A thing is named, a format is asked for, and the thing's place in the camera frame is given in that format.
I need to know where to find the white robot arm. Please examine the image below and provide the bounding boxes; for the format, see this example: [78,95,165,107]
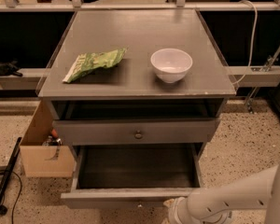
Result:
[161,163,280,224]

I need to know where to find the grey upper drawer with knob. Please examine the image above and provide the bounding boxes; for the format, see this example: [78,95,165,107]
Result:
[53,119,219,146]

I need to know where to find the grey wooden drawer cabinet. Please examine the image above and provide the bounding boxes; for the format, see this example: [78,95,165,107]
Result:
[35,8,237,161]

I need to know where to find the items inside cardboard box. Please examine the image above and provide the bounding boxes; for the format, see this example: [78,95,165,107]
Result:
[42,129,62,146]

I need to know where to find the cardboard box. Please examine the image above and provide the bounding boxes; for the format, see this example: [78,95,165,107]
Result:
[20,102,75,177]

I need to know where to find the white bowl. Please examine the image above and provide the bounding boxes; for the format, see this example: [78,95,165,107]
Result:
[150,49,193,83]

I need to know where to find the green chip bag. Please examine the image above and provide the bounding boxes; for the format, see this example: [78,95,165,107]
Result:
[63,48,127,83]

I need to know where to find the black stand bar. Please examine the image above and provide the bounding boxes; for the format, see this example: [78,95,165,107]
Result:
[0,137,21,216]

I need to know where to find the black bag on shelf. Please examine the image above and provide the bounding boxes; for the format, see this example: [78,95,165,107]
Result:
[0,61,22,77]

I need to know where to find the white cable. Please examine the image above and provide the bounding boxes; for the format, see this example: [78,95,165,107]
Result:
[231,0,259,86]

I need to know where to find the black floor cable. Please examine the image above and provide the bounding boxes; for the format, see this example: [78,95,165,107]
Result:
[0,170,23,224]

